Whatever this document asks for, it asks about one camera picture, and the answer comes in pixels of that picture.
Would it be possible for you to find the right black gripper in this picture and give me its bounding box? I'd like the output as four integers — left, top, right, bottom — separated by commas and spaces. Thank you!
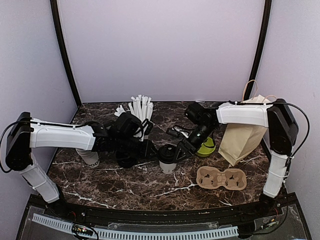
173, 122, 217, 163

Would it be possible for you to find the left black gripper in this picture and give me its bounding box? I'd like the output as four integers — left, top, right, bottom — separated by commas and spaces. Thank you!
115, 135, 160, 160

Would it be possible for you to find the black coffee cup lid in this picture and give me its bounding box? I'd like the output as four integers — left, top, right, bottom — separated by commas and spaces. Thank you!
158, 144, 177, 164

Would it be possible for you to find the white paper coffee cup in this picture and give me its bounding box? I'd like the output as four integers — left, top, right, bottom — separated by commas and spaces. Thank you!
159, 161, 177, 175

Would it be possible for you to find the stack of black lids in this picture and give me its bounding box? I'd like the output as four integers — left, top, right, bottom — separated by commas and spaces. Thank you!
115, 151, 137, 169

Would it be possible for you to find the stack of white paper cups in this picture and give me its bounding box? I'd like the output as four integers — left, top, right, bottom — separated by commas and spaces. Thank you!
75, 148, 100, 168

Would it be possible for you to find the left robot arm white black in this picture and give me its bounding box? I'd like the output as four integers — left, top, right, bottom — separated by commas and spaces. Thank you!
4, 112, 158, 218

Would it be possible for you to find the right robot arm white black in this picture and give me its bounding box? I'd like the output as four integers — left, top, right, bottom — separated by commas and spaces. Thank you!
172, 98, 299, 198

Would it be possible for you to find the white cup holding straws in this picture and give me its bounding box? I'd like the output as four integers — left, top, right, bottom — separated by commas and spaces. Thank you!
139, 129, 150, 142

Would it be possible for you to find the green bowl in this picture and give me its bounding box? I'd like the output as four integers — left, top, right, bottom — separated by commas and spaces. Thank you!
195, 137, 216, 157

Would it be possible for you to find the cardboard two-cup carrier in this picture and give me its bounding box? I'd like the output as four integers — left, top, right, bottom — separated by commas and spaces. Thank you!
196, 166, 247, 191

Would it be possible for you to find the bundle of wrapped white straws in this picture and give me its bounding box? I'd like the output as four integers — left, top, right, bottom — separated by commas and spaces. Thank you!
114, 94, 154, 127

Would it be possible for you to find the brown paper bag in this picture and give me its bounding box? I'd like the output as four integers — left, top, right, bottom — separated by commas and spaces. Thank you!
216, 94, 272, 166

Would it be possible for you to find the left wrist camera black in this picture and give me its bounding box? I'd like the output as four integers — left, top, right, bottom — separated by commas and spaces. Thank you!
113, 112, 143, 138

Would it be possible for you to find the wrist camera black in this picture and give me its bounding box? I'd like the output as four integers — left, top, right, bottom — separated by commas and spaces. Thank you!
113, 112, 143, 138
184, 102, 205, 125

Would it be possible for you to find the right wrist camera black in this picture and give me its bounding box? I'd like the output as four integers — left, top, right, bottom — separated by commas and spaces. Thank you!
184, 102, 205, 125

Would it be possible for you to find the black front rail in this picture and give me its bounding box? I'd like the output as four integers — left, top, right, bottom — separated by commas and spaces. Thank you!
67, 202, 262, 225

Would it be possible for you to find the white slotted cable duct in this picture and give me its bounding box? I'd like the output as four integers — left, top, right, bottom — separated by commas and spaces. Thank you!
32, 213, 239, 240

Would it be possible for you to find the right black frame post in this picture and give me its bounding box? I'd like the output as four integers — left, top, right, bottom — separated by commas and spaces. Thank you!
243, 0, 272, 100

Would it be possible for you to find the black frame post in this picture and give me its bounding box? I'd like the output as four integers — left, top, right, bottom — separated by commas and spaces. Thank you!
243, 0, 272, 100
50, 0, 82, 108

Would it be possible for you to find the left black frame post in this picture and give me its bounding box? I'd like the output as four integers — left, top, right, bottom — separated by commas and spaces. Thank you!
50, 0, 82, 108

